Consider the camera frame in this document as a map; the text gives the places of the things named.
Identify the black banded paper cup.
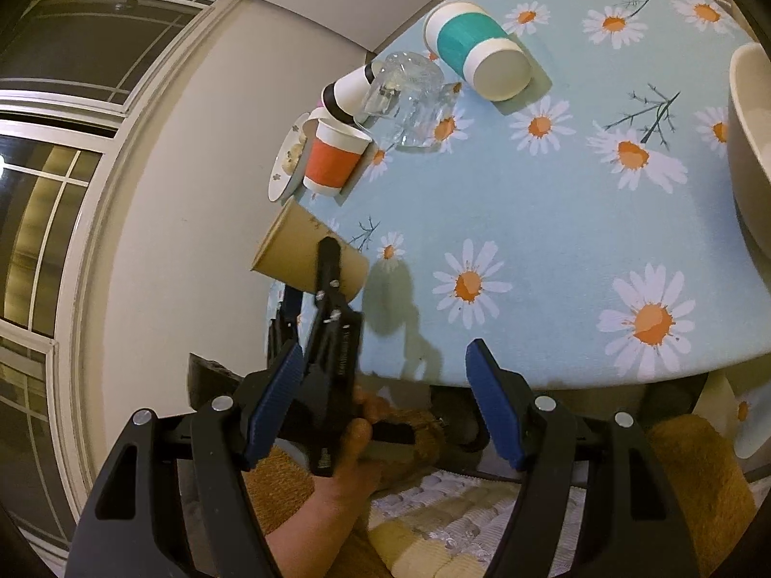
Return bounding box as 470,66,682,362
320,60,382,125

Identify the white flowered snack plate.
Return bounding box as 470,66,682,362
268,112,310,202

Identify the white quilted cushion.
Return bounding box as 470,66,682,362
366,471,585,578

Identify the teal sleeve paper cup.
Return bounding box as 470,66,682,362
422,1,532,102

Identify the orange sleeve paper cup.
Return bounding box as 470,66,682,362
303,119,372,196

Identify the daisy print blue tablecloth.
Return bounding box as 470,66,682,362
264,0,771,458

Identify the clear glass cup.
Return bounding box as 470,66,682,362
354,51,460,151

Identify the person's left forearm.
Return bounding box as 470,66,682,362
266,492,367,578

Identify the brown kraft paper cup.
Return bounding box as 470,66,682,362
252,200,369,302

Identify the window with white frame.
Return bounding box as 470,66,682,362
1,0,238,570

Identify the beige ceramic mug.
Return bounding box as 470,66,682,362
728,42,771,256

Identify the person's left hand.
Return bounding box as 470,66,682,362
311,386,422,518

